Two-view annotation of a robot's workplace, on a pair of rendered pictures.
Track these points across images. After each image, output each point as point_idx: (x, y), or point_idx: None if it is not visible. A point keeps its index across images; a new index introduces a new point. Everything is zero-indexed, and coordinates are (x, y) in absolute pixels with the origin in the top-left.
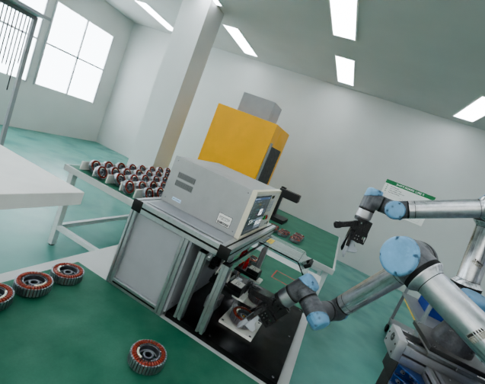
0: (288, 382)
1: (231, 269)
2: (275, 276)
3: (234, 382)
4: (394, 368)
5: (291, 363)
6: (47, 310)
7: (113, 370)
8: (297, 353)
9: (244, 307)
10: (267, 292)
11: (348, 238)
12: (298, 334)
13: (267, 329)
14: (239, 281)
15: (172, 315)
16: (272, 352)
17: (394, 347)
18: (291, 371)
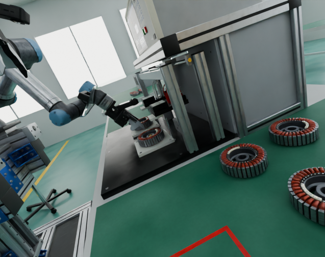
0: (103, 143)
1: (140, 78)
2: (231, 251)
3: (126, 125)
4: (2, 176)
5: (103, 149)
6: None
7: None
8: (100, 156)
9: (145, 121)
10: (123, 103)
11: (8, 42)
12: (103, 168)
13: (127, 140)
14: (148, 97)
15: None
16: (116, 137)
17: None
18: (102, 147)
